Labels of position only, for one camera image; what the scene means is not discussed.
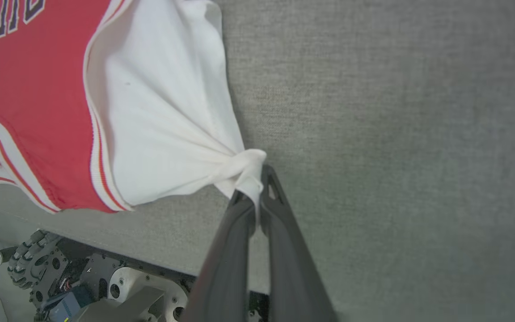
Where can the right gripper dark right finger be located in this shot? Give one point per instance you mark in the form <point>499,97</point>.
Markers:
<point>293,268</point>

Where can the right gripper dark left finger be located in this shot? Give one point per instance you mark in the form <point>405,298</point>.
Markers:
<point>226,277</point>

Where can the grey fabric sofa seat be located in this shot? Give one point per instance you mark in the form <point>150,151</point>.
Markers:
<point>396,134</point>

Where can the robot wheeled base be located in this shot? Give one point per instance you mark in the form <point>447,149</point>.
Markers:
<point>137,286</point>

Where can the grey mecanum wheel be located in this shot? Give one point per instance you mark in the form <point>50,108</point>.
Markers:
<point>36,261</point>

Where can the blue electronics module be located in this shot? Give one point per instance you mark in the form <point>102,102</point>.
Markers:
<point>70,302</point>

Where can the red and white jersey garment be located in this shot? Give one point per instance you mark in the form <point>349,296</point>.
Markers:
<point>52,98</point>

